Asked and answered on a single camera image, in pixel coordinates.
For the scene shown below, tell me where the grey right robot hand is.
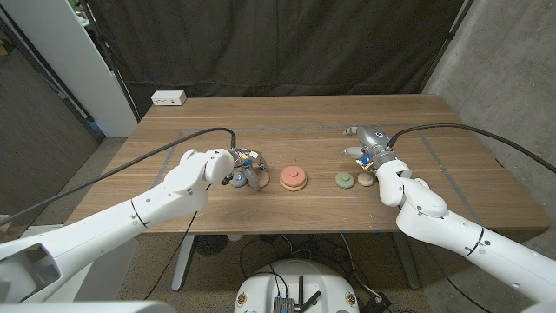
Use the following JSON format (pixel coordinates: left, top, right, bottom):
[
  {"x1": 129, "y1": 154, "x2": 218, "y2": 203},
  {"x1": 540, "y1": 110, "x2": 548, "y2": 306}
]
[{"x1": 341, "y1": 124, "x2": 399, "y2": 171}]

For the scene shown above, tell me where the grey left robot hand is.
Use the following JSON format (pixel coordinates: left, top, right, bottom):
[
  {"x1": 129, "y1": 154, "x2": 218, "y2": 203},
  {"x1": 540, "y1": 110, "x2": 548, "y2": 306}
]
[{"x1": 222, "y1": 147, "x2": 269, "y2": 191}]

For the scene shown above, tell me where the coral red toy ring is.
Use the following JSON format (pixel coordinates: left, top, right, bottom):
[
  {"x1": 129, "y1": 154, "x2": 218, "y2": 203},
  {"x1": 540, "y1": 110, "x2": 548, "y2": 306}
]
[{"x1": 280, "y1": 165, "x2": 308, "y2": 187}]

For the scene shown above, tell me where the green toy ring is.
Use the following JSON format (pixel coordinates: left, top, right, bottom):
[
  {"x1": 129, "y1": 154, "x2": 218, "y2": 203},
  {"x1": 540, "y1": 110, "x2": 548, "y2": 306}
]
[{"x1": 334, "y1": 170, "x2": 356, "y2": 190}]

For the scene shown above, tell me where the round black floor fan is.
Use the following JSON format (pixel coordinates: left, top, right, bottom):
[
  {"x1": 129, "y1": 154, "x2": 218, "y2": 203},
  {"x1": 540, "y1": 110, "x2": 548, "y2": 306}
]
[{"x1": 194, "y1": 234, "x2": 230, "y2": 256}]

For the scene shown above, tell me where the white power strip box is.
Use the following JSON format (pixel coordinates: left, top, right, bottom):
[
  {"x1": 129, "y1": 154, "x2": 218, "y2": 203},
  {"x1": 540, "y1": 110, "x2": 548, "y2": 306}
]
[{"x1": 150, "y1": 90, "x2": 188, "y2": 107}]

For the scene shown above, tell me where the white table leg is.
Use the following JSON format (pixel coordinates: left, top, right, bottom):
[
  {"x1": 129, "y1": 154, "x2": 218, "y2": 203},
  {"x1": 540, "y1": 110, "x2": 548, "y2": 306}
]
[{"x1": 170, "y1": 234, "x2": 196, "y2": 292}]

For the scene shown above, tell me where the black curtain backdrop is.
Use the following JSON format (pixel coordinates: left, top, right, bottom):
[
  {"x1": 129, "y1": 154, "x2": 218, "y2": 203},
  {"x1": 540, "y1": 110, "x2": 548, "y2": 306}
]
[{"x1": 84, "y1": 0, "x2": 468, "y2": 117}]

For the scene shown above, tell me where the white robot torso base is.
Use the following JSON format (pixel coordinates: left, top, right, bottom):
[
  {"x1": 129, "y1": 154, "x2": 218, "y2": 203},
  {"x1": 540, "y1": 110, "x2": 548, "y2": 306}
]
[{"x1": 233, "y1": 259, "x2": 361, "y2": 313}]

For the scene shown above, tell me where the grey table leg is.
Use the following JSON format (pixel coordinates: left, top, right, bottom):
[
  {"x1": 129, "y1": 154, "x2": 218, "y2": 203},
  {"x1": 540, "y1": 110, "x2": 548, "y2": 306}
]
[{"x1": 390, "y1": 232, "x2": 422, "y2": 290}]

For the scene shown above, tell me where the black antenna electronics module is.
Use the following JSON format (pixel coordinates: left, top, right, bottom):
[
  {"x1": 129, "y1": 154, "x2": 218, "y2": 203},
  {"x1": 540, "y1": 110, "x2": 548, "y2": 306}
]
[{"x1": 272, "y1": 275, "x2": 322, "y2": 313}]

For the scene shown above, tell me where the black power adapter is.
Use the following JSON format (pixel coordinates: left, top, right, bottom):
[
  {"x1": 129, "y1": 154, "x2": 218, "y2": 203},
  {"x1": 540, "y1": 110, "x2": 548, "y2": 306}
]
[{"x1": 362, "y1": 291, "x2": 392, "y2": 313}]

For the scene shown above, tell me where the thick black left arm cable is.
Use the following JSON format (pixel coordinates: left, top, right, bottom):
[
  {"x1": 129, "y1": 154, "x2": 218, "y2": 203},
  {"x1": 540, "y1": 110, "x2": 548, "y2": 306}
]
[{"x1": 0, "y1": 127, "x2": 238, "y2": 227}]

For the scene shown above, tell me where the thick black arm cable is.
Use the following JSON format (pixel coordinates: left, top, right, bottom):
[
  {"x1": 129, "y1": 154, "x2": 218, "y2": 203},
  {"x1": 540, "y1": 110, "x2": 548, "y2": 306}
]
[
  {"x1": 387, "y1": 123, "x2": 556, "y2": 174},
  {"x1": 0, "y1": 127, "x2": 238, "y2": 227}
]

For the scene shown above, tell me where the large orange toy ring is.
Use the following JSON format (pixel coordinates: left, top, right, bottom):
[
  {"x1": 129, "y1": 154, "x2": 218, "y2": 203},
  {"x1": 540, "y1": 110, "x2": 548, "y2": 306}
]
[{"x1": 279, "y1": 177, "x2": 308, "y2": 193}]

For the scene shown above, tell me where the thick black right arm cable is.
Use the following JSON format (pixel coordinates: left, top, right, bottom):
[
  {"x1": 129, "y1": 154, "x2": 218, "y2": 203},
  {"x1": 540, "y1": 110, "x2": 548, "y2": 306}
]
[{"x1": 387, "y1": 123, "x2": 556, "y2": 174}]

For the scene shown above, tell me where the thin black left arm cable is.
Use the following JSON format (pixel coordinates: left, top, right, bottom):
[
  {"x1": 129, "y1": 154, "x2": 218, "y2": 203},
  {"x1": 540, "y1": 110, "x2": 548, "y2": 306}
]
[{"x1": 142, "y1": 184, "x2": 213, "y2": 302}]

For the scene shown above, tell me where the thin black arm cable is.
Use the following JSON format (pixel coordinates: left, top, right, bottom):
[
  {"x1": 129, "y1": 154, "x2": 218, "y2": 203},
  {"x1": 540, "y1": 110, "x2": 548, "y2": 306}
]
[
  {"x1": 142, "y1": 184, "x2": 213, "y2": 302},
  {"x1": 429, "y1": 256, "x2": 494, "y2": 313}
]

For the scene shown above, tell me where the white floor cable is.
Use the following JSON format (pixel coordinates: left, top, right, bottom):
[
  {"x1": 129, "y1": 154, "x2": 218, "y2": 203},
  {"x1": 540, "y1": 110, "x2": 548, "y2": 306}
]
[{"x1": 340, "y1": 233, "x2": 386, "y2": 302}]

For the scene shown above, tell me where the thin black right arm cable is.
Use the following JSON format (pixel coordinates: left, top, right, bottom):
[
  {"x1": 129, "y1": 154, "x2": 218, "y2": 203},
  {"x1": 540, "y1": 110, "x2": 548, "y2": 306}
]
[{"x1": 429, "y1": 256, "x2": 494, "y2": 313}]

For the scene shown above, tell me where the white wall panel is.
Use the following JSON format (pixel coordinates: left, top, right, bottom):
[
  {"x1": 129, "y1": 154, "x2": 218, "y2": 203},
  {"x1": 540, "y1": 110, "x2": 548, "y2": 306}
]
[{"x1": 0, "y1": 0, "x2": 139, "y2": 138}]

